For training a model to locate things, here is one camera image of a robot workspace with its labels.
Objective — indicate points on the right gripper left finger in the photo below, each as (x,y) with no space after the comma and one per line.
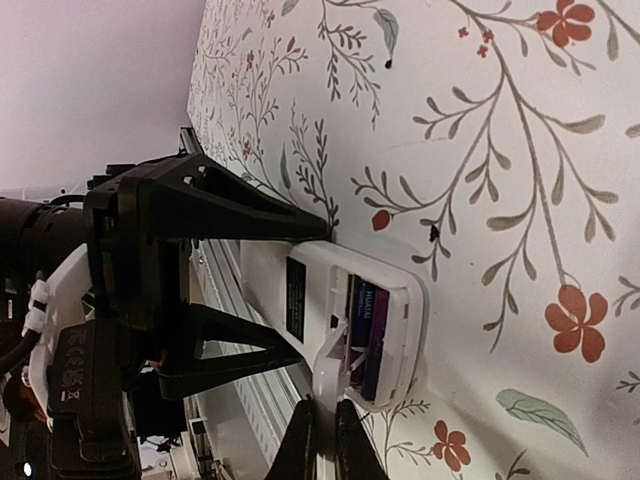
(296,456)

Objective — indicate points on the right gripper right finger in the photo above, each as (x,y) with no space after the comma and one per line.
(355,457)

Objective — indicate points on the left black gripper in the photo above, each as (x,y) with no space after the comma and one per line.
(139,264)

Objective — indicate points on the white remote control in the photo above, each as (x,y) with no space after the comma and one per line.
(303,291)

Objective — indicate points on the purple battery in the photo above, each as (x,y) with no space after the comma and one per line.
(374,355)

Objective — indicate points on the white battery cover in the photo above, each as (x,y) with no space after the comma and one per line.
(329,383)

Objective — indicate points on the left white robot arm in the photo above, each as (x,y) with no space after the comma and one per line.
(25,223)

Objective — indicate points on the floral patterned table mat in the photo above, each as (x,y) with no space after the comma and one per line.
(492,147)

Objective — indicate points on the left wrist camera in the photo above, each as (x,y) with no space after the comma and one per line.
(77,330)

